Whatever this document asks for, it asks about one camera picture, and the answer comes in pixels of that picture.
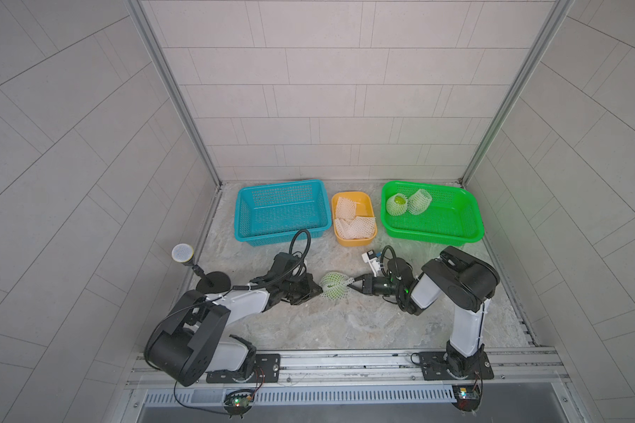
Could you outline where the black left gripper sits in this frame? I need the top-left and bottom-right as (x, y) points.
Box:
(279, 273), (326, 305)

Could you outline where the white foam net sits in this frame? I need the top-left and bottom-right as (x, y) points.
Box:
(386, 193), (409, 217)
(319, 271), (355, 301)
(407, 189), (433, 216)

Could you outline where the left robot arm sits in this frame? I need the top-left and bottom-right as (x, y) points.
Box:
(143, 229), (322, 387)

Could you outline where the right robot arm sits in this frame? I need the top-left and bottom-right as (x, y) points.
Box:
(347, 246), (500, 382)

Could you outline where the pile of foam nets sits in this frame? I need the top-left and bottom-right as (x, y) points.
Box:
(334, 196), (377, 240)

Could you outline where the yellow plastic tub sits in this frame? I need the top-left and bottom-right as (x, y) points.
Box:
(332, 190), (379, 248)

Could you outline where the teal plastic basket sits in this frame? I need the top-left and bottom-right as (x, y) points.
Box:
(234, 180), (333, 247)

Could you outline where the green plastic basket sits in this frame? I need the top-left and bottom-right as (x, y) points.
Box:
(381, 181), (485, 247)

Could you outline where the left circuit board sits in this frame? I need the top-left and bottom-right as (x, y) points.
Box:
(223, 390), (255, 417)

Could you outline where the circuit board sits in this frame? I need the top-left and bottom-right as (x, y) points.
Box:
(452, 385), (483, 412)
(223, 390), (255, 417)

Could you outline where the right circuit board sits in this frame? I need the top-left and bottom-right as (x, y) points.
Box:
(452, 385), (483, 412)

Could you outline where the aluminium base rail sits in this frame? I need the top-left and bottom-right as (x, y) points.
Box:
(125, 347), (570, 407)

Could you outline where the aluminium corner post right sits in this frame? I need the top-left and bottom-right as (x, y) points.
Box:
(460, 0), (575, 189)

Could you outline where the aluminium corner post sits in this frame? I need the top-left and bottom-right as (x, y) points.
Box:
(460, 0), (575, 189)
(125, 0), (222, 190)

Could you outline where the aluminium corner post left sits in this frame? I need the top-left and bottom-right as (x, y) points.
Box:
(125, 0), (222, 190)

